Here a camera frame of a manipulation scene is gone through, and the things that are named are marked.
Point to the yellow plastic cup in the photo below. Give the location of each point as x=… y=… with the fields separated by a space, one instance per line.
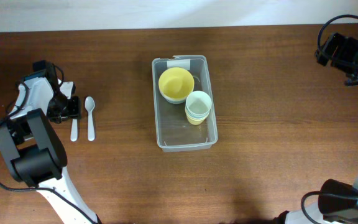
x=195 y=121

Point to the green plastic cup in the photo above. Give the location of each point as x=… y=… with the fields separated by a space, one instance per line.
x=195 y=117

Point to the yellow plastic bowl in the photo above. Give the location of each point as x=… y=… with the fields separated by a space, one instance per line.
x=176 y=79

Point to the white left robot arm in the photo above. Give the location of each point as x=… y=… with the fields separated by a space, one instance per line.
x=31 y=149

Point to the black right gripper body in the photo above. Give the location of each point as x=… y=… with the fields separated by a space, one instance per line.
x=348 y=50

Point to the white plastic spoon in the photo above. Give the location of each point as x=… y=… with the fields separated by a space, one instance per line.
x=89 y=107

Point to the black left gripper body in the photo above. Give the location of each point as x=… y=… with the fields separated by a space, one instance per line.
x=60 y=107

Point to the white plastic cup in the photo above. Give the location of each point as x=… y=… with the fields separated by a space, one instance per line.
x=198 y=104

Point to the clear plastic container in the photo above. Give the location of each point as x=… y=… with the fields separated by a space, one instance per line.
x=174 y=132

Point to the white plastic fork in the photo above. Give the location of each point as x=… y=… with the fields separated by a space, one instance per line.
x=74 y=130

